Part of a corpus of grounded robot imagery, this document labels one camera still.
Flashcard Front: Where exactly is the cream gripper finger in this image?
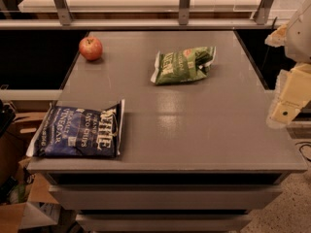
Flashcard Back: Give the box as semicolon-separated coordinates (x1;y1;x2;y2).
266;63;311;129
264;24;288;48

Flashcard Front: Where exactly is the green jalapeno chip bag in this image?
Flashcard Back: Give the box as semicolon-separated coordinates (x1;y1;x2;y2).
151;47;216;85

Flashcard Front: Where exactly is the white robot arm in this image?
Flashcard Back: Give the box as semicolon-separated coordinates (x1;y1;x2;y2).
264;0;311;129

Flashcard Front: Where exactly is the blue kettle chip bag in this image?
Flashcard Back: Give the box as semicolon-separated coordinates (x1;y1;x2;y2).
26;100;124;158

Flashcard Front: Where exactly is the red apple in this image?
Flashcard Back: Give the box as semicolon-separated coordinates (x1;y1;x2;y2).
79;36;103;61

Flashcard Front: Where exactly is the cardboard box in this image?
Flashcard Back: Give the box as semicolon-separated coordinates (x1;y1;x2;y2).
0;112;61;233

